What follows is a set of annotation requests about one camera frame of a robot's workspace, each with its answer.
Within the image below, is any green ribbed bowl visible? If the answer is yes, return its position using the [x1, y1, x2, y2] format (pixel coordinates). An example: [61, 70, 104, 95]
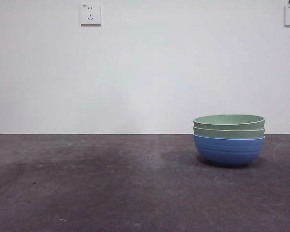
[192, 126, 266, 140]
[192, 114, 266, 131]

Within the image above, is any blue ribbed bowl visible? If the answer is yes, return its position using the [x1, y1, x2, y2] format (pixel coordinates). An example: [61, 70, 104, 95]
[192, 133, 266, 168]

